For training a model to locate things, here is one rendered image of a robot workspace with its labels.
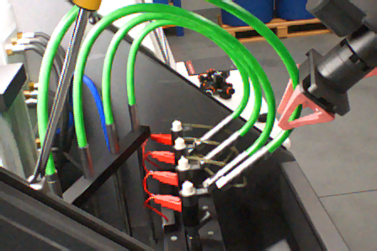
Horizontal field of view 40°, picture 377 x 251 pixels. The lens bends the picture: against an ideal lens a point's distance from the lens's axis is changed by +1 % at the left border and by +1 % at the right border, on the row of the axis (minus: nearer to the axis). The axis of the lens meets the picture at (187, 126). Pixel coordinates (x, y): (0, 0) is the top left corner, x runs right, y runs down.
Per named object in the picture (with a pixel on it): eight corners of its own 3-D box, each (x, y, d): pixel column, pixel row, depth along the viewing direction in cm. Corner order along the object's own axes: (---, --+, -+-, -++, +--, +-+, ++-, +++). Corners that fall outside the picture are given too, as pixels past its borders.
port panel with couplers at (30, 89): (52, 180, 98) (13, 16, 85) (34, 183, 97) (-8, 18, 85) (61, 149, 109) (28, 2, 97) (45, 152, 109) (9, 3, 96)
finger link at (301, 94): (262, 124, 74) (310, 82, 68) (263, 96, 79) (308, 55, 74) (298, 149, 75) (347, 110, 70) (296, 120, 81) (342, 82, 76)
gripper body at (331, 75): (305, 93, 68) (347, 56, 64) (301, 55, 76) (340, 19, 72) (340, 120, 70) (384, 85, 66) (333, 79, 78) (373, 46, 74)
